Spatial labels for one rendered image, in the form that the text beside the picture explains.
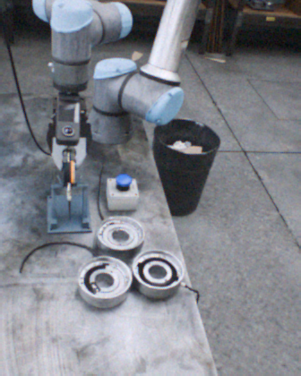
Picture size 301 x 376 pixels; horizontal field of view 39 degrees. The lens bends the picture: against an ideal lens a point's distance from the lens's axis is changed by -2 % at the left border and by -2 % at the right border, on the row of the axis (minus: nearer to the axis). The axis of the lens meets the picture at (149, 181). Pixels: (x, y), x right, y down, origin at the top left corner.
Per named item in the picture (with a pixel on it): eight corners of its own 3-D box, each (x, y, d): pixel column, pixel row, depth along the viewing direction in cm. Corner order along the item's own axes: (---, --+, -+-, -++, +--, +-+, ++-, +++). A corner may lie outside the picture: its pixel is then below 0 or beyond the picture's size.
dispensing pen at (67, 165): (64, 221, 94) (62, 145, 93) (63, 218, 98) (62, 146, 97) (73, 221, 95) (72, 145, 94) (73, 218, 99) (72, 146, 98)
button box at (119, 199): (137, 210, 106) (139, 195, 103) (108, 210, 104) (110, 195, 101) (133, 189, 112) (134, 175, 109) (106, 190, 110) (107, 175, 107)
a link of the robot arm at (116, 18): (97, -8, 92) (61, -2, 84) (138, 5, 87) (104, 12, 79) (94, 28, 96) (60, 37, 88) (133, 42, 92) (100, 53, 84)
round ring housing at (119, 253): (151, 252, 95) (154, 240, 92) (109, 269, 90) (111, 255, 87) (128, 223, 101) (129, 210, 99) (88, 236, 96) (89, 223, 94)
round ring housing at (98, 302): (129, 312, 81) (131, 300, 79) (74, 309, 81) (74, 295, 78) (130, 271, 90) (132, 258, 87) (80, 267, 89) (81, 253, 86)
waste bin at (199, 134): (210, 220, 228) (229, 154, 202) (149, 222, 221) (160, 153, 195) (194, 181, 254) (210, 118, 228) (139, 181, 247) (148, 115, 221)
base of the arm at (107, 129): (84, 118, 138) (85, 90, 132) (130, 119, 141) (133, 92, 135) (86, 144, 126) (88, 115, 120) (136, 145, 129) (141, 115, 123)
